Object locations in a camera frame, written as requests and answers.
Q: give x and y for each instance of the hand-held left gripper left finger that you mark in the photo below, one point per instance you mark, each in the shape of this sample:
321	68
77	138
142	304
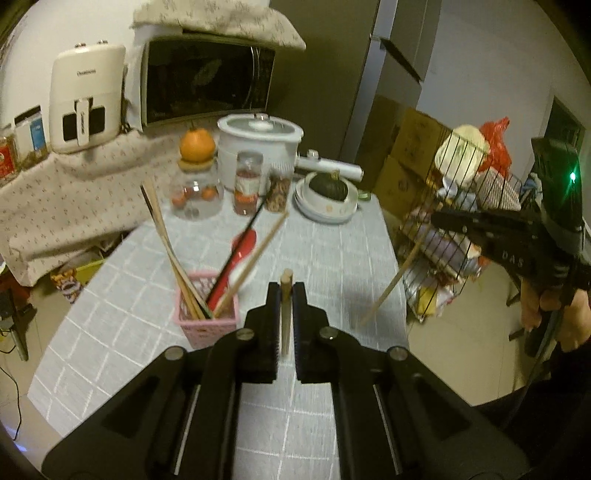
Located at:
276	332

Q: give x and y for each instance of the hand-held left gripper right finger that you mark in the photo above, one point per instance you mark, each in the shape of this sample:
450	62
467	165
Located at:
298	332

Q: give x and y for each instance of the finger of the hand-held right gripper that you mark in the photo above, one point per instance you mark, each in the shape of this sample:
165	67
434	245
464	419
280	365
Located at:
466	233
485	220

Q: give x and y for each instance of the long bamboo chopstick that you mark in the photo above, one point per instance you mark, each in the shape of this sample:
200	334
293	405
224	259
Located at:
286	300
392	281

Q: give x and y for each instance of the pink utensil basket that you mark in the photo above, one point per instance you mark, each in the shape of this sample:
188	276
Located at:
207	330

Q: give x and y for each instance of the red plastic spoon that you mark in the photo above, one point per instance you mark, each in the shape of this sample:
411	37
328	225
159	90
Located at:
244	244

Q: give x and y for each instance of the thin black chopstick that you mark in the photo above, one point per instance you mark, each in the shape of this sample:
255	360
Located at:
253	221

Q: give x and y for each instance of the group of wooden chopsticks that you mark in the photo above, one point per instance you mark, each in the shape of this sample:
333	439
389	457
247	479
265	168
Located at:
164	230

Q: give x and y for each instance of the person's right forearm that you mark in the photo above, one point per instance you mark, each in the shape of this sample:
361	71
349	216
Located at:
572	369

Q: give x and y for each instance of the person's right hand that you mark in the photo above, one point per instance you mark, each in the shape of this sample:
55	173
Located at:
575	318

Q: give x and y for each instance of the napa cabbage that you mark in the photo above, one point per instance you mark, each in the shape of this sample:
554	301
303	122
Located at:
461	147

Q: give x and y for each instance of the grey checked tablecloth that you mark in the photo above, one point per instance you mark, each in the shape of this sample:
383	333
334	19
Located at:
323	258

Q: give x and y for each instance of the red plastic bag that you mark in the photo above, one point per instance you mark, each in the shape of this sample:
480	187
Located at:
498	143

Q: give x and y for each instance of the cardboard box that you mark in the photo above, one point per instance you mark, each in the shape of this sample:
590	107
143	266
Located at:
397	184
415	134

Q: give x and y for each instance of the jar of dried slices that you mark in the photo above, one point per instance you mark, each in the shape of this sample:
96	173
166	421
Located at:
278	194

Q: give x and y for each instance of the jar of red spice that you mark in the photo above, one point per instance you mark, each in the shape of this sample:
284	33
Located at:
247	194

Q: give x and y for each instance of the dark green squash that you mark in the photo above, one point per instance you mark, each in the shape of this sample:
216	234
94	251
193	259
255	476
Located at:
330	187

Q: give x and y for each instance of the glass jar wooden lid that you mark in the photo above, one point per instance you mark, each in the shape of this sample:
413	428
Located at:
196	211

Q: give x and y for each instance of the white electric pot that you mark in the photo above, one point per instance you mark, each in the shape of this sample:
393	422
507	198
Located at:
249	147

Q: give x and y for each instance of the yellow snack packet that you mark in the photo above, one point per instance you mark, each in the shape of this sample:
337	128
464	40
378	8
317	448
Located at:
87	272

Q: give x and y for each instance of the large orange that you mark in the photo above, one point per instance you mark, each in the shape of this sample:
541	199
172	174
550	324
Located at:
197	145

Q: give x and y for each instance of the glass pot lid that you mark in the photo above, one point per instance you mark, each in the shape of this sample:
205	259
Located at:
258	125

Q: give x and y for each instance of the grey refrigerator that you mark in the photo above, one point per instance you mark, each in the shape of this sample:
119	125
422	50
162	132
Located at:
332	69

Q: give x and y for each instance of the floral cabinet cloth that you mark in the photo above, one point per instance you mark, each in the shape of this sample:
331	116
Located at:
69	198

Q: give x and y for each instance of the black microwave oven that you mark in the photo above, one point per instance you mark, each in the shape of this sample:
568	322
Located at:
207	78

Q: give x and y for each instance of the blue label jar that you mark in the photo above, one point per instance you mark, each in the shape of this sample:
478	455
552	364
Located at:
32	138

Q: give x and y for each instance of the white air fryer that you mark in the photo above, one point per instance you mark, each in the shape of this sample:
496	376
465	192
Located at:
87	83

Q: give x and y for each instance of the red label jar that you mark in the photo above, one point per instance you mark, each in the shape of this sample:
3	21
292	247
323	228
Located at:
7	157

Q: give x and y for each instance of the floral microwave cover cloth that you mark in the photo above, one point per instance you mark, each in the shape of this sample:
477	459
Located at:
207	18

